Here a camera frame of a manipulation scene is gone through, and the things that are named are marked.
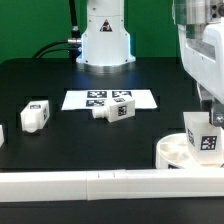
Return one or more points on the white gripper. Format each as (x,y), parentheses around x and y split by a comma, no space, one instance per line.
(204,61)

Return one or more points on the white round stool seat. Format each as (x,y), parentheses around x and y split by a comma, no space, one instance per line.
(172,153)

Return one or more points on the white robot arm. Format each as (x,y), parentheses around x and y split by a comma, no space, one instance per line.
(106,45)

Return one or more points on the white marker sheet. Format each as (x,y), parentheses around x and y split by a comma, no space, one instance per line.
(88,99)

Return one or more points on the white left fence block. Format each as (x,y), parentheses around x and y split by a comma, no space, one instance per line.
(1,136)

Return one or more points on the white front fence rail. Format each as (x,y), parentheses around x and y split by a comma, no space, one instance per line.
(113,184)

